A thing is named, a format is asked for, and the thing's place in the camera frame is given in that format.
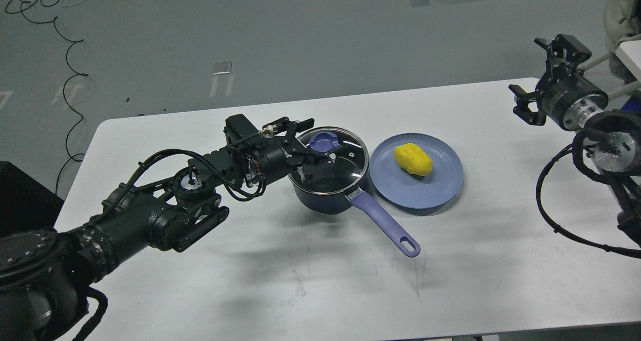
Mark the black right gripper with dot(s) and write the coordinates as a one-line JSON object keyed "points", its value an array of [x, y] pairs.
{"points": [[563, 93]]}

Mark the glass lid purple knob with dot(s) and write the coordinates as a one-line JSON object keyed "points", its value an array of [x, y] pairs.
{"points": [[345, 167]]}

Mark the blue round plate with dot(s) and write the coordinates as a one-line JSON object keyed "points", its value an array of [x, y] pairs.
{"points": [[412, 191]]}

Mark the white office chair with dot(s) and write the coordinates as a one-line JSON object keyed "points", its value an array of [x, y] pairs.
{"points": [[621, 24]]}

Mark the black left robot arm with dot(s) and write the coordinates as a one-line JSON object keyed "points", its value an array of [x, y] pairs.
{"points": [[169, 203]]}

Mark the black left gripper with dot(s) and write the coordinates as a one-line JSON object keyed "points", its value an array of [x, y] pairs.
{"points": [[281, 153]]}

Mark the dark blue saucepan purple handle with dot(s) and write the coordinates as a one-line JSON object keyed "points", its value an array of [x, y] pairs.
{"points": [[358, 197]]}

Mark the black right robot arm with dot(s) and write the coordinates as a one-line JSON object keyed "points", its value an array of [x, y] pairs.
{"points": [[605, 147]]}

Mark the clear tape piece on floor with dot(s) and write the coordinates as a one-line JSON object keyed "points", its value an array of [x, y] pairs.
{"points": [[222, 68]]}

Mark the yellow potato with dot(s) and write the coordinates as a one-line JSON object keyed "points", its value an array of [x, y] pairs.
{"points": [[412, 159]]}

